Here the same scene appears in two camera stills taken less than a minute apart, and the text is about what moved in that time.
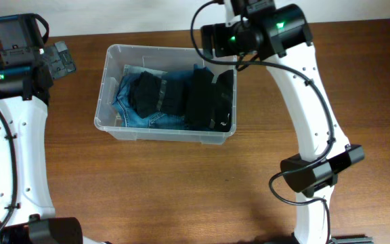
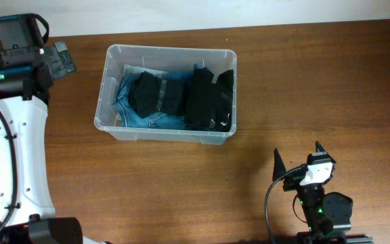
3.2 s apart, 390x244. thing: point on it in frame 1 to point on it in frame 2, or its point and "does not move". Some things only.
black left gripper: [59, 55] does not move
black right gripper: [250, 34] to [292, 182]
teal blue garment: [196, 66] does not move
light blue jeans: [133, 70] does not move
